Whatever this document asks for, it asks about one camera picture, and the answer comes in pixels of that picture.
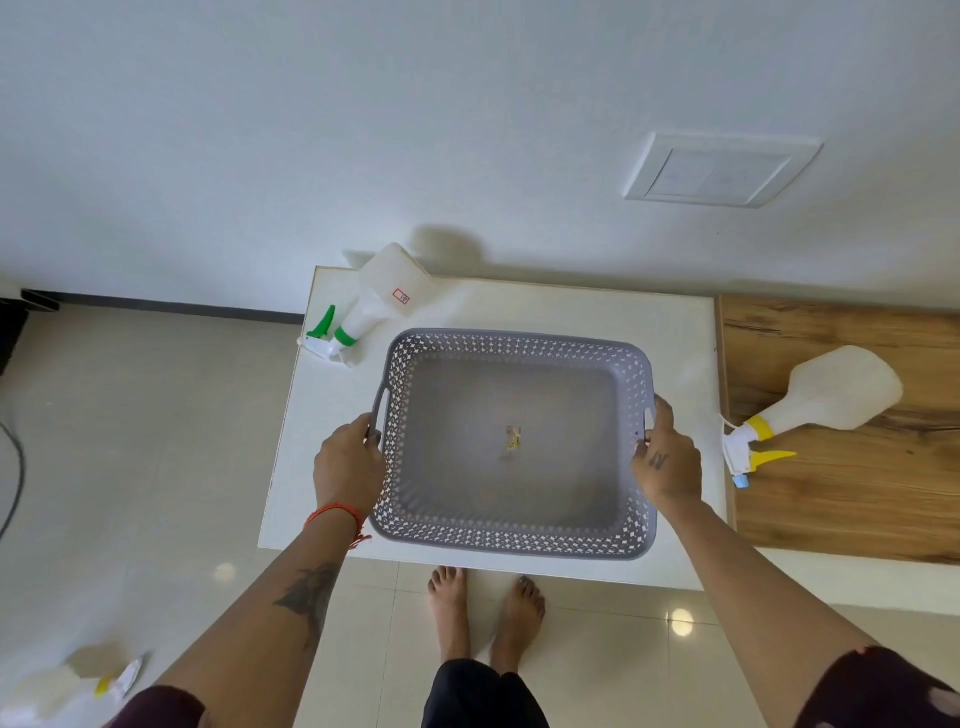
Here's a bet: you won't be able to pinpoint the person's left hand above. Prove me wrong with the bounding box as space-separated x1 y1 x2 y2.
313 413 388 520

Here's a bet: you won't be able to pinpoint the person's right hand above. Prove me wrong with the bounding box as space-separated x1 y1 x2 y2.
631 395 704 514

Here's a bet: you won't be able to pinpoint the grey perforated plastic basket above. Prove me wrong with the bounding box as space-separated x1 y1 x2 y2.
366 328 660 561

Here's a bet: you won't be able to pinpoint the person's left forearm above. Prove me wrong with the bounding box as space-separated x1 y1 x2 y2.
156 505 367 707

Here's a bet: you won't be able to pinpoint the person's right forearm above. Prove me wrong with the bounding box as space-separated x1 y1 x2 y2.
660 496 876 725

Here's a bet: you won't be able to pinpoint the red thread wristband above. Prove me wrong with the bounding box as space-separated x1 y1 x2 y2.
303 503 372 550

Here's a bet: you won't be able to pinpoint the white table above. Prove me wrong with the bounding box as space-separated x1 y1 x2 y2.
258 266 729 592

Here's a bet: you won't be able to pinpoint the white spray bottle green trigger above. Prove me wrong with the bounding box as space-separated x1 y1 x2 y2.
297 242 433 369

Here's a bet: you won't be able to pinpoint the white spray bottle yellow trigger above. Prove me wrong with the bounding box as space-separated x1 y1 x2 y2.
722 345 905 490

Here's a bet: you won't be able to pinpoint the wooden table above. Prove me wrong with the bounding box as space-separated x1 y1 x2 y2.
716 293 960 566

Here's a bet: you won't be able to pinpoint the person's left foot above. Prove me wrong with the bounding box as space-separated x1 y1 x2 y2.
426 566 472 663

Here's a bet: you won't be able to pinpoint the person's foot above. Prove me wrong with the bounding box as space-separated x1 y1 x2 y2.
489 575 546 675
426 566 472 663

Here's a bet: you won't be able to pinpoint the person's right foot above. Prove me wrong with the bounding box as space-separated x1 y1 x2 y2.
489 575 546 675

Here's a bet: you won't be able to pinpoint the black trouser legs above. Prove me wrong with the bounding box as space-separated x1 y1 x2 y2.
421 658 550 728

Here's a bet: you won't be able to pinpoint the dark maroon shirt sleeve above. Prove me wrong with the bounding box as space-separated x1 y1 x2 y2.
793 645 960 728
105 684 215 728

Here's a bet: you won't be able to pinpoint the black furniture piece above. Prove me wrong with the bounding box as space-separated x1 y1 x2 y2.
0 288 61 376

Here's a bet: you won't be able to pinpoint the white spray bottle yellow collar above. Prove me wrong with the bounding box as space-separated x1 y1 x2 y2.
0 651 150 728

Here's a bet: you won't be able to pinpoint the white wall switch plate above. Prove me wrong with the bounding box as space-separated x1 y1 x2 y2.
622 132 825 209

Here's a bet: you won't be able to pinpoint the black cable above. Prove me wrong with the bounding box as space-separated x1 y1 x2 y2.
0 421 27 543

